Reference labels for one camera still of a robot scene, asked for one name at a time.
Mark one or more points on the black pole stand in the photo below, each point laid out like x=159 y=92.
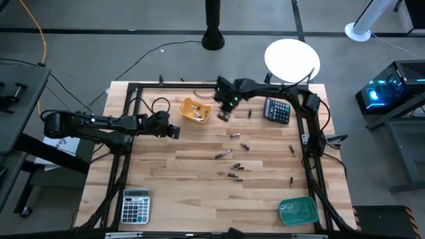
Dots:
x=212 y=36

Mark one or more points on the black computer with coloured lights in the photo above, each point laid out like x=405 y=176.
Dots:
x=391 y=86

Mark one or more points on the yellow plastic bin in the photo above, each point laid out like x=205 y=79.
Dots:
x=187 y=114

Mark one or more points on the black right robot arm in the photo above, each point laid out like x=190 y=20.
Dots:
x=265 y=89

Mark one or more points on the gray desk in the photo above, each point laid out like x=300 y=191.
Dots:
x=30 y=99

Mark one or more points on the silver metal bracket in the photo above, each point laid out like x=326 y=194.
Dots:
x=123 y=235
x=308 y=236

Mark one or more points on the gray metal stand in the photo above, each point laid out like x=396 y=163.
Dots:
x=408 y=159

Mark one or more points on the white paper sheet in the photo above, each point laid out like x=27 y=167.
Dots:
x=68 y=146

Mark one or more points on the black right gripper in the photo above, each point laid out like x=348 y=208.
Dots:
x=229 y=94

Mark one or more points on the black cabinet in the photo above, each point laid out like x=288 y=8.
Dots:
x=415 y=13

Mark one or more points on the black desk beam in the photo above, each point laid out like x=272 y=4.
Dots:
x=50 y=152

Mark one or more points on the black metal table frame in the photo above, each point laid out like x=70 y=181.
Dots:
x=166 y=86

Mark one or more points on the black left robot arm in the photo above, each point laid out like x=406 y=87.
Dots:
x=99 y=124

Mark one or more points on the dark battery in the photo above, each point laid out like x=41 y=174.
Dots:
x=235 y=165
x=291 y=181
x=234 y=135
x=237 y=179
x=239 y=168
x=245 y=146
x=291 y=148
x=232 y=175
x=218 y=156

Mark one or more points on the black desk calculator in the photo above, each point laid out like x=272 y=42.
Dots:
x=277 y=111

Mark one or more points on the teal plastic bin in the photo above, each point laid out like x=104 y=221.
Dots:
x=299 y=212

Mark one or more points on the black caster wheel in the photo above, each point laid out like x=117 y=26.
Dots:
x=26 y=212

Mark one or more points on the black mat with hazard stripes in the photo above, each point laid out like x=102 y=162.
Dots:
x=382 y=222

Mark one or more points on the silver desk calculator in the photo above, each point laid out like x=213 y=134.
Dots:
x=135 y=209

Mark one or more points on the white tower fan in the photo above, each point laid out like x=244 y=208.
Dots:
x=358 y=31

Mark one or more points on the black clamp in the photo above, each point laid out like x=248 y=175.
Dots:
x=10 y=98

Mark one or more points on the white round stand base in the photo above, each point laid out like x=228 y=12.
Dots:
x=292 y=59

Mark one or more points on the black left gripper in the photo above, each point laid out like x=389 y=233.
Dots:
x=159 y=124

